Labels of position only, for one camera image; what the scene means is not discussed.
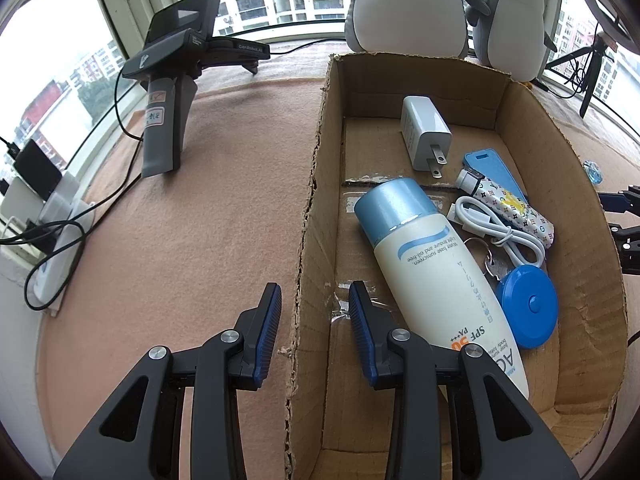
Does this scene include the small penguin plush toy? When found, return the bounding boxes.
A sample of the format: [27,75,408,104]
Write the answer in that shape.
[472,0,558,82]

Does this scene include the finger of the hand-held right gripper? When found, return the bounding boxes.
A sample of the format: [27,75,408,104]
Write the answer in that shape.
[607,222,640,277]
[597,187,640,213]

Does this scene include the small blue crystal object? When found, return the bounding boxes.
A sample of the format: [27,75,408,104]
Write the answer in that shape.
[582,159,606,186]

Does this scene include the black cable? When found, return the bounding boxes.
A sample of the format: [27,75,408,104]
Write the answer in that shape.
[20,72,147,312]
[269,34,347,57]

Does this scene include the blue card case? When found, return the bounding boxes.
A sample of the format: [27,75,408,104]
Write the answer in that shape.
[462,149,530,208]

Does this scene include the black mini tripod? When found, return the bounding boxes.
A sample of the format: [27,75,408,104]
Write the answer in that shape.
[545,32,619,118]

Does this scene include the blue round tape measure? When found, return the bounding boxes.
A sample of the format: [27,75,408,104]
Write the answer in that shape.
[496,265,559,350]

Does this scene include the white plug charger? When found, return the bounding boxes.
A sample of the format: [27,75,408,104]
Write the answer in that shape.
[400,96,452,179]

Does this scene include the white usb cable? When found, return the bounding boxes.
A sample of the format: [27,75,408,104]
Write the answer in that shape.
[446,196,546,267]

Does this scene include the cardboard box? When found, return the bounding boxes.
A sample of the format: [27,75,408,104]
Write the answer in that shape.
[285,51,628,480]

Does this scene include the ring light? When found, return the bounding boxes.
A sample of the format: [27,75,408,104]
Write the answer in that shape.
[570,0,640,51]

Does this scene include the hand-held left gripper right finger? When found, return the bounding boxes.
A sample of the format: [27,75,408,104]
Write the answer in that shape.
[347,280,581,480]

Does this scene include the white power adapter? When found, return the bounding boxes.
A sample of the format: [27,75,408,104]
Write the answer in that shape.
[0,176,43,224]

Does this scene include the silver key with ring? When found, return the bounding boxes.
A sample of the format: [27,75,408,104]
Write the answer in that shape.
[462,237,508,281]

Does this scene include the white patterned lighter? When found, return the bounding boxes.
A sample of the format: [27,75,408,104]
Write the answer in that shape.
[456,168,557,247]

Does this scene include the large penguin plush toy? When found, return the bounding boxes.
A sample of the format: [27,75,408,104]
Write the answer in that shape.
[329,0,491,58]

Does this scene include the black power adapter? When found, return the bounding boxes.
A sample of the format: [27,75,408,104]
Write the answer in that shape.
[13,139,63,201]

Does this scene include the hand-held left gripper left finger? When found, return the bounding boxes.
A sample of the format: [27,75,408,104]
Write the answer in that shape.
[52,282,283,480]

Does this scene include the white sunscreen bottle blue cap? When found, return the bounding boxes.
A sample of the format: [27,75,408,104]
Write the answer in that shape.
[353,177,530,401]

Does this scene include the white power strip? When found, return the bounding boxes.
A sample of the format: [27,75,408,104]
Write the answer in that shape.
[25,170,96,317]

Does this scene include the grey spare gripper device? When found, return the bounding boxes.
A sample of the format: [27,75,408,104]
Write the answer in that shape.
[121,0,271,179]

